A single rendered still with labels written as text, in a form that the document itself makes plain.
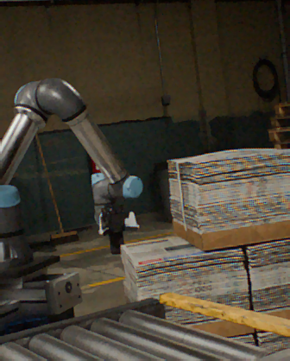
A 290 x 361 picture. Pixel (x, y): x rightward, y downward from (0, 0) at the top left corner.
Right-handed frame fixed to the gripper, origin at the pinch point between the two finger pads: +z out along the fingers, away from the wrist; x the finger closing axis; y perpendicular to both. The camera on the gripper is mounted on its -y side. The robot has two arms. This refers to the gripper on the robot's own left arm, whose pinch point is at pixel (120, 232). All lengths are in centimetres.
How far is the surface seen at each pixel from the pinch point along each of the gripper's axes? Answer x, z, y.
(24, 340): -33, 87, -6
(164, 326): -7, 95, -6
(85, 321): -20, 82, -5
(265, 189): 33, 45, 11
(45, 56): 28, -665, 135
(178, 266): 7.3, 45.4, -4.6
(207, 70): 247, -735, 101
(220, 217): 20.0, 44.9, 6.1
